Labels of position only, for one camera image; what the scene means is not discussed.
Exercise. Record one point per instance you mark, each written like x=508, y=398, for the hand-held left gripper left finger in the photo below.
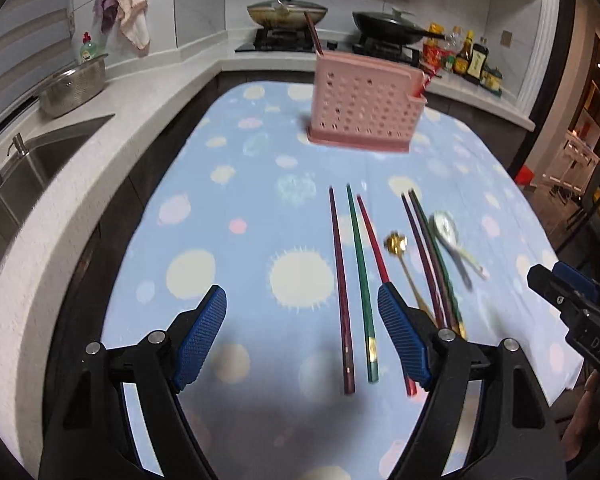
x=200, y=340

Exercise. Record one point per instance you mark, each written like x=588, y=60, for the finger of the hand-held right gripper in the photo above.
x=547, y=285
x=580, y=280

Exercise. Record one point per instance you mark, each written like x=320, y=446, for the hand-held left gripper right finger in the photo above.
x=400, y=330

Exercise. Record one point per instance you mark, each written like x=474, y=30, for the purple maroon chopstick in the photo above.
x=341, y=285

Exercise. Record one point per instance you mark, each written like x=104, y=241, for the dark maroon chopstick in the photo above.
x=420, y=255

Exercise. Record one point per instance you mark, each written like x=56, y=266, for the gold flower spoon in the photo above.
x=394, y=245

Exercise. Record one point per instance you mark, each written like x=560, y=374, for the grey spoon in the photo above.
x=462, y=270

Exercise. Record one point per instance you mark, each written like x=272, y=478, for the dark green chopstick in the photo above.
x=430, y=245

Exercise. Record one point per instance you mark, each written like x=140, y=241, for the silver spoon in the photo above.
x=445, y=225

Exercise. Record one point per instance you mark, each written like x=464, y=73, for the pink perforated utensil holder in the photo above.
x=360, y=105

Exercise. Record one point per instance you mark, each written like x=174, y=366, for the person's right hand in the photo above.
x=582, y=410

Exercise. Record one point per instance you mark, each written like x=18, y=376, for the red bag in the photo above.
x=523, y=175

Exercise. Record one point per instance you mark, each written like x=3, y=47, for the white chair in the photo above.
x=570, y=160

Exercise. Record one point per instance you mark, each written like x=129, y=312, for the blue printed tablecloth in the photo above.
x=230, y=210

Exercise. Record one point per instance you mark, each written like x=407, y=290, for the small seasoning jars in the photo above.
x=491, y=80

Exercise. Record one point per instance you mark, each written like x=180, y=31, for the dark soy sauce bottle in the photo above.
x=476, y=65

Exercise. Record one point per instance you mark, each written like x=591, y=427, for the steel kitchen sink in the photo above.
x=40, y=160

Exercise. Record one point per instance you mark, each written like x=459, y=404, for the brown sauce bottle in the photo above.
x=462, y=57

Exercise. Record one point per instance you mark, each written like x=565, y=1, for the clear plastic bottle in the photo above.
x=453, y=40

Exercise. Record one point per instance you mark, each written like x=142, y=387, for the white speckled kitchen counter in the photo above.
x=145, y=75

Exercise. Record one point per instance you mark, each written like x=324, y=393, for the yellow seasoning packet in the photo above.
x=435, y=32

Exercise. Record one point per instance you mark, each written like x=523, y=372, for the metal colander pot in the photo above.
x=72, y=90

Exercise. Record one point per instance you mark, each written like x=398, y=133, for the black frying pan with lid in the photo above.
x=385, y=27

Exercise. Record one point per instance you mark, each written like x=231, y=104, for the dark red chopstick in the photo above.
x=314, y=35

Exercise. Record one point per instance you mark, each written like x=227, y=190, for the black gas stove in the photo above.
x=280, y=42

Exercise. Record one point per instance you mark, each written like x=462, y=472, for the green dish soap bottle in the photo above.
x=89, y=50

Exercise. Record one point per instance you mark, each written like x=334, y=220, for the striped window blind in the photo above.
x=20, y=60

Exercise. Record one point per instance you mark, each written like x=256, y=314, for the beige wok with lid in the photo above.
x=285, y=15

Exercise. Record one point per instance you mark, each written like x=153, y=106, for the pink white hanging towel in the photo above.
x=132, y=5

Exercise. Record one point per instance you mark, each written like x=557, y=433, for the purple hanging towel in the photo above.
x=105, y=0

